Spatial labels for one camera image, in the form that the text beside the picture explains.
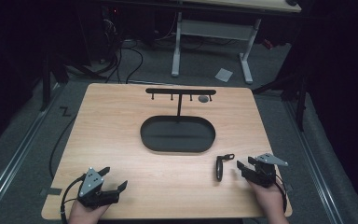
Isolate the grey tape strip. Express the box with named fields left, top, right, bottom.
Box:
left=39, top=187, right=63, bottom=197

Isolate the black metal stand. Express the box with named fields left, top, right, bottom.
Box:
left=252, top=46, right=311, bottom=133
left=39, top=46, right=106, bottom=112

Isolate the dark computer tower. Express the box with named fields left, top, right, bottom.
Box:
left=101, top=5, right=124, bottom=63

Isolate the metal floor rail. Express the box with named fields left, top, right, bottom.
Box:
left=0, top=82, right=63, bottom=220
left=283, top=101, right=344, bottom=224

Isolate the bundle of black cables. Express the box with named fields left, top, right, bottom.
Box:
left=96, top=18, right=145, bottom=84

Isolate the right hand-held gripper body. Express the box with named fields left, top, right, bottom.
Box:
left=245, top=152, right=289, bottom=189

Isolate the white metal desk frame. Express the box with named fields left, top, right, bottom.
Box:
left=171, top=11, right=263, bottom=85

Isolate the person's left hand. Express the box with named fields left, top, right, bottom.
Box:
left=68, top=200, right=109, bottom=224

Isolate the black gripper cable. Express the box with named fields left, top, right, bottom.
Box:
left=273, top=174, right=289, bottom=213
left=60, top=174, right=88, bottom=224

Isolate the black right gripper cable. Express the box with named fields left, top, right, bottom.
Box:
left=273, top=174, right=289, bottom=213

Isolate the black hook stand with tray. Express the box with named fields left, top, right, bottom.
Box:
left=140, top=88, right=217, bottom=154

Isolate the white paper sheet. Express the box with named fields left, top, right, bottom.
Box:
left=214, top=67, right=234, bottom=83

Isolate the person's right hand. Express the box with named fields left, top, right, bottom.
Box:
left=248, top=180, right=289, bottom=224

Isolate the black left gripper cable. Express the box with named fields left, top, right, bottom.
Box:
left=60, top=174, right=88, bottom=224

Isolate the black floor cable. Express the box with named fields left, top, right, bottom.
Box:
left=48, top=114, right=77, bottom=181

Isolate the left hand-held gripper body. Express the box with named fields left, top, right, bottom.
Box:
left=77, top=167, right=120, bottom=209

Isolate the black key ring with clasp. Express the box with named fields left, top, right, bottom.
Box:
left=215, top=153, right=236, bottom=183

